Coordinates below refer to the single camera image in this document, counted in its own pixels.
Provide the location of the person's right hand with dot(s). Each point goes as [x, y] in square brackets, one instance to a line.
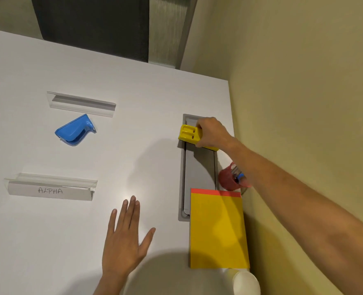
[213, 135]

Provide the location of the person's left hand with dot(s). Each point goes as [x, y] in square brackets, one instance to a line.
[121, 245]

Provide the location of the person's left middle finger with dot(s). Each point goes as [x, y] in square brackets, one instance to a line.
[131, 211]

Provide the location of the person's right thumb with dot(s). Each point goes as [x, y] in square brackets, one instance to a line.
[203, 144]

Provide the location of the person's left thumb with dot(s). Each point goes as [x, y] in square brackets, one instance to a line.
[147, 241]

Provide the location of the person's left little finger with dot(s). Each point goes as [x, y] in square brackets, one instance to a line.
[112, 222]

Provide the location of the yellow plastic hole punch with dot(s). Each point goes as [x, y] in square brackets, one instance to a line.
[189, 134]

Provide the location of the person's right forearm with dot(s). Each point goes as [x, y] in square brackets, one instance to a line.
[292, 205]

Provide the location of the person's left forearm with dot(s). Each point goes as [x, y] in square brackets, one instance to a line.
[109, 285]

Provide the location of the red pen cup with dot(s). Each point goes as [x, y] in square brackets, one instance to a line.
[227, 179]

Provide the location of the clear sign holder with label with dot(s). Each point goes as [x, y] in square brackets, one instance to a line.
[50, 188]

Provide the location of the yellow notepad with red top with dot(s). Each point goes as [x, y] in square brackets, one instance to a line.
[218, 230]

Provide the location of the white cup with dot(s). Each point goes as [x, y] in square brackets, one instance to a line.
[246, 282]

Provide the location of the clear acrylic sign holder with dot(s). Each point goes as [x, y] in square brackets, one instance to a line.
[81, 104]

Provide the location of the dark door panel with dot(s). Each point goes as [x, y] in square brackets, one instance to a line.
[92, 24]

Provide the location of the metallic door frame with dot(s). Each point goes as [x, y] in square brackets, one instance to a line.
[169, 27]

